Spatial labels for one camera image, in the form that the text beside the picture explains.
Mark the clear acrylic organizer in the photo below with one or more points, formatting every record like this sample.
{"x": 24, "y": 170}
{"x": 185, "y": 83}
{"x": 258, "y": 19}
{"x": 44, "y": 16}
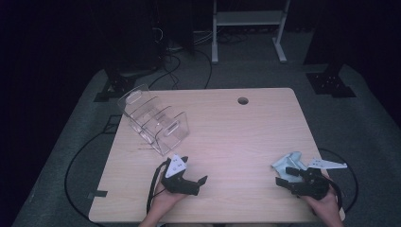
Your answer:
{"x": 154, "y": 126}

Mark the black stand with base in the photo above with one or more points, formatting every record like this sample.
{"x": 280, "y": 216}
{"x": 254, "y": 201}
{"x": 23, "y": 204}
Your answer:
{"x": 118, "y": 85}
{"x": 331, "y": 83}

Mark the light blue cleaning cloth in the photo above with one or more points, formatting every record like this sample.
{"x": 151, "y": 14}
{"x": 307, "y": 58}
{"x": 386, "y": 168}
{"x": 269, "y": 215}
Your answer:
{"x": 288, "y": 162}

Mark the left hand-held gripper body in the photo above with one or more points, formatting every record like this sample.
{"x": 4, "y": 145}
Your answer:
{"x": 176, "y": 183}

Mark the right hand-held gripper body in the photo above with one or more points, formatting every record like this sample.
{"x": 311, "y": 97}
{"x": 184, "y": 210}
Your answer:
{"x": 312, "y": 186}

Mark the person's left hand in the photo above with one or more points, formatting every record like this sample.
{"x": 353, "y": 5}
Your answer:
{"x": 165, "y": 201}

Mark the white metal stand frame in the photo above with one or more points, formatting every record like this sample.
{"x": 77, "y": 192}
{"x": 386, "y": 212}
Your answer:
{"x": 249, "y": 17}

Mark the black tape square outline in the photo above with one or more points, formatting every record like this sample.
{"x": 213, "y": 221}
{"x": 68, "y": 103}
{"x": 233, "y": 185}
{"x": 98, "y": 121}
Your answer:
{"x": 107, "y": 126}

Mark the person's right hand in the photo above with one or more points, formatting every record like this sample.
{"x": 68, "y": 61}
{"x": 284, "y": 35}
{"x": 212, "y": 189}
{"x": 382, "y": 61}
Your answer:
{"x": 327, "y": 208}

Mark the black tape strip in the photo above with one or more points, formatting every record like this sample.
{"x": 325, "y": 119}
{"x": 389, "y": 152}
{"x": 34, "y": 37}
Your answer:
{"x": 98, "y": 194}

